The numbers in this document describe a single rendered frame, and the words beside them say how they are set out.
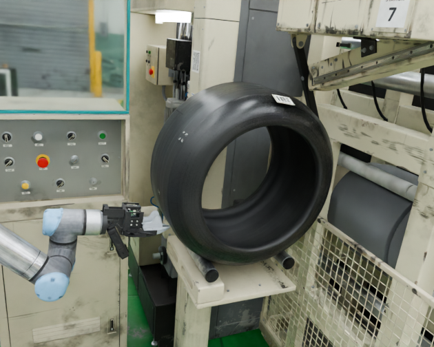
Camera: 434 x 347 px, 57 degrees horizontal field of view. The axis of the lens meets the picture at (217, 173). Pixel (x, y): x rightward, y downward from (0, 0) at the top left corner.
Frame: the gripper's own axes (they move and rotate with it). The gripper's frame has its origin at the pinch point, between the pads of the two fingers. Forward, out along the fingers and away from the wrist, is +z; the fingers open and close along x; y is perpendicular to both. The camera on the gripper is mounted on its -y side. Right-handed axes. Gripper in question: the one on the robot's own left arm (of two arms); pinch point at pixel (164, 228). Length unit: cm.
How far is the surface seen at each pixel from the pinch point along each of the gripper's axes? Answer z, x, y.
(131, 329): 18, 74, -101
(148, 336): 25, 66, -100
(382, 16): 35, -27, 71
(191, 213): 2.7, -12.0, 11.1
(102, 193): -10, 57, -12
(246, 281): 31.3, -4.9, -18.0
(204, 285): 12.1, -10.6, -14.2
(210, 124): 4.0, -9.7, 36.4
